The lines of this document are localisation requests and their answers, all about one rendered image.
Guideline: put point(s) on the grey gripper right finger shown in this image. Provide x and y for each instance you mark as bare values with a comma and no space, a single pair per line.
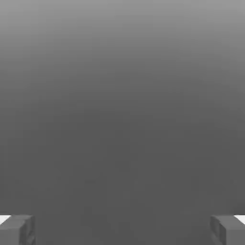
228,230

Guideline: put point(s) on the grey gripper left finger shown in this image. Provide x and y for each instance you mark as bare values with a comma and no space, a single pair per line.
16,230

